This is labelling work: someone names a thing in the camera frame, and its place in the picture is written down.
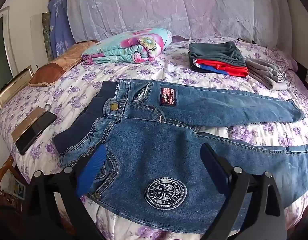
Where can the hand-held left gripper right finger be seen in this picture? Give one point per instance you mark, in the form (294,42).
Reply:
(214,165)

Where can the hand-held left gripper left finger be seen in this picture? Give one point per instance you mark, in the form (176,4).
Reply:
(92,170)

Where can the blue denim pants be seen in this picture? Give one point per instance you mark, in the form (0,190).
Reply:
(149,155)

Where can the grey pants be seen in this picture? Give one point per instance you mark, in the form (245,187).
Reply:
(264,72)

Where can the black phone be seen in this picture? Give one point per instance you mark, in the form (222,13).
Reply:
(33,135)

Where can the purple floral bed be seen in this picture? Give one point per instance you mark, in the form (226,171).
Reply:
(76,92)

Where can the folded blue garment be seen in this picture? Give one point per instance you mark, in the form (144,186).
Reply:
(214,69)

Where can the folded red garment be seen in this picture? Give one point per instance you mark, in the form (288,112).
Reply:
(219,65)

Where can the brown pillow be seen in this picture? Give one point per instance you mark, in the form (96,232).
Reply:
(58,67)

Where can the folded dark green garment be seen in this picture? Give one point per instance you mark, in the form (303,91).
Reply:
(216,51)

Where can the folded floral quilt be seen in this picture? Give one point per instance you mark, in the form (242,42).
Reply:
(134,47)

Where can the marble pattern panel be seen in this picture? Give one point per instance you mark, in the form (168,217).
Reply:
(47,35)

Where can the blue patterned pillow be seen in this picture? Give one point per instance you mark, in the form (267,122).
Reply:
(60,30)

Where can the window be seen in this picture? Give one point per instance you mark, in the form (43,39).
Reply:
(0,52)

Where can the white lace headboard cover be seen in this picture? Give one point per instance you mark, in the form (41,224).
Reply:
(169,5)

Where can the gold picture frame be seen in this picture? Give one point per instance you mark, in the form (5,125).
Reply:
(13,85)

